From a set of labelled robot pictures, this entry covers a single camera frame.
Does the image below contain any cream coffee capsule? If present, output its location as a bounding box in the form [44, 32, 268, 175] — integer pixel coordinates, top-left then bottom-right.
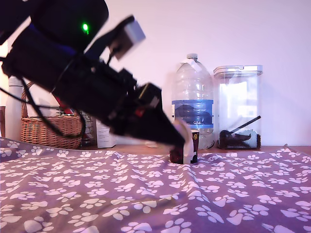
[173, 118, 194, 148]

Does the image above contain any red flat pack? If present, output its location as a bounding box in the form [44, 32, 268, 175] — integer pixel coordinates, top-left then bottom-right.
[53, 95, 75, 116]

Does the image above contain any small glass jar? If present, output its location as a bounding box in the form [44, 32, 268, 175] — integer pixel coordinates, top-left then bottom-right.
[81, 114, 97, 147]

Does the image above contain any dark red printed mug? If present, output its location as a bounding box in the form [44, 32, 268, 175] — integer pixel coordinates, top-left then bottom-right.
[169, 129, 200, 165]

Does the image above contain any brown wooden panel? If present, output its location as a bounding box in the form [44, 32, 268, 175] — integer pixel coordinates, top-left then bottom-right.
[0, 105, 6, 138]

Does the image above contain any purple paw print cloth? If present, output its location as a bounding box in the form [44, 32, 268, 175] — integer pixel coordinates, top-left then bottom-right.
[0, 136, 311, 233]

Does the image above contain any black scoop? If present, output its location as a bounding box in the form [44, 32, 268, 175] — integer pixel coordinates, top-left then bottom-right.
[219, 115, 262, 147]

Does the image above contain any black looping cable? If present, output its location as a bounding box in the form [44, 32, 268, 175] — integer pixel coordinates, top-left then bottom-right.
[20, 77, 87, 140]
[0, 87, 61, 109]

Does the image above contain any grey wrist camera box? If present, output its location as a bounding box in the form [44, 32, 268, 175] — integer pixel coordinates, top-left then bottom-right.
[84, 15, 147, 65]

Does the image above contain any white cardboard box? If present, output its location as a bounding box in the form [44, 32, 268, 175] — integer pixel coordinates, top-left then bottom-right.
[95, 118, 117, 149]

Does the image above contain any white bottle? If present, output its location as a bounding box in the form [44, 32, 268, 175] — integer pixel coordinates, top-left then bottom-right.
[5, 76, 25, 141]

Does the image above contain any large clear water bottle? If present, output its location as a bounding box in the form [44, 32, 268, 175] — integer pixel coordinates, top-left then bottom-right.
[171, 53, 215, 149]

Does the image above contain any clear plastic storage container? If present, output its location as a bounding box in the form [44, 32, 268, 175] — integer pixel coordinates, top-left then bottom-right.
[213, 65, 263, 150]

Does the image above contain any wicker basket with handle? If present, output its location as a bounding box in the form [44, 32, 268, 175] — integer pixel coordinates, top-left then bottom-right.
[20, 82, 84, 150]

